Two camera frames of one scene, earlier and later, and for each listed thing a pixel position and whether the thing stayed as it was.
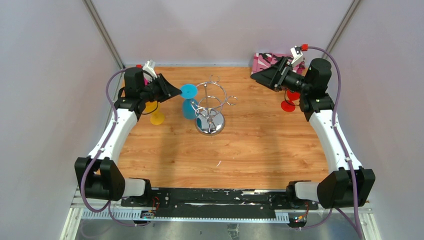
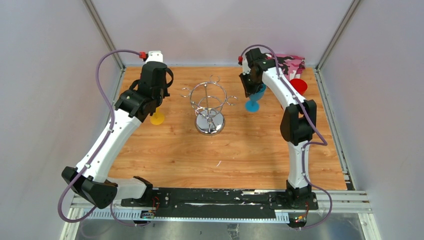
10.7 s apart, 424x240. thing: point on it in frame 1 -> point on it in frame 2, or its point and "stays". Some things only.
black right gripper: (272, 77) -> (248, 90)
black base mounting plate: (217, 203) stays
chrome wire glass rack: (210, 100) stays
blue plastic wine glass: (189, 105) -> (253, 105)
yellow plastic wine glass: (157, 116) stays
